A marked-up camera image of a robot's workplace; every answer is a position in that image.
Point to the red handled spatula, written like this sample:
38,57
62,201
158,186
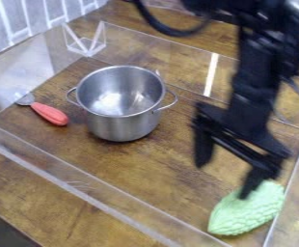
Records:
45,111

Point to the clear acrylic triangle bracket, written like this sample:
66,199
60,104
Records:
84,46

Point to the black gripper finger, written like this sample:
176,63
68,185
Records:
256,176
202,145

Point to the silver metal pot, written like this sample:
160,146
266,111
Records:
122,98

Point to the green bitter gourd toy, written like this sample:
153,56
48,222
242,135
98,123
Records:
236,216

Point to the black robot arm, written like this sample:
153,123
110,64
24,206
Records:
268,30

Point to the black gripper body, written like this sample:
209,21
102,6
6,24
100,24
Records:
238,128

